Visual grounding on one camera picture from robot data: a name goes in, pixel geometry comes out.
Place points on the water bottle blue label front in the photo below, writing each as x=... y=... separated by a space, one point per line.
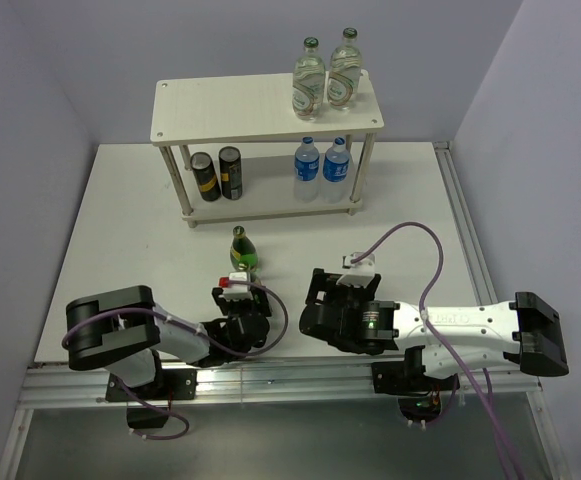
x=306 y=169

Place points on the green Perrier bottle front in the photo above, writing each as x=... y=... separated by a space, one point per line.
x=256 y=285

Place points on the black can left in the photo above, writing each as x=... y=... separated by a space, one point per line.
x=205 y=176

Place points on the aluminium rail frame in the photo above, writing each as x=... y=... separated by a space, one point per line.
x=126 y=229

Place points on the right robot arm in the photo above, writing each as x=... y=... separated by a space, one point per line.
x=443 y=341

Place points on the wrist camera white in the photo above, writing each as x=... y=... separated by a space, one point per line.
x=357 y=267
x=236 y=286

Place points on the green glass bottle back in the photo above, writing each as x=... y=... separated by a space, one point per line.
x=243 y=253

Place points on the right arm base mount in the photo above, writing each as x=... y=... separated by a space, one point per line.
x=421 y=399

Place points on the clear glass bottle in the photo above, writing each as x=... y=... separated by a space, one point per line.
x=308 y=82
x=345 y=71

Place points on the black can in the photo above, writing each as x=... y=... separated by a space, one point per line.
x=205 y=176
x=231 y=173

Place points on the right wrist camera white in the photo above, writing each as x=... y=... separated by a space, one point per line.
x=357 y=267

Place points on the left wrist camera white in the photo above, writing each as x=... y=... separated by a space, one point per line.
x=236 y=286

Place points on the water bottle blue label back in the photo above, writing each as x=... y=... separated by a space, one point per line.
x=335 y=170

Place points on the white two-tier shelf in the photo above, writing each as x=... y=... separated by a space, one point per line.
x=254 y=114

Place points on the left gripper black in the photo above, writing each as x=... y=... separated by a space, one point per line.
x=224 y=304

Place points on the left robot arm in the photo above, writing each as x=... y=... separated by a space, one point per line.
x=124 y=331

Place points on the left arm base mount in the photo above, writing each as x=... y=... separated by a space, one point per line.
x=170 y=385

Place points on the black can right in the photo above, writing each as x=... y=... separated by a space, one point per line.
x=231 y=173

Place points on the water bottle blue label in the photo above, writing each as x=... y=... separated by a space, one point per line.
x=306 y=169
x=335 y=170

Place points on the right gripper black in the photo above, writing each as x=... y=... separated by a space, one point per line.
x=327 y=282

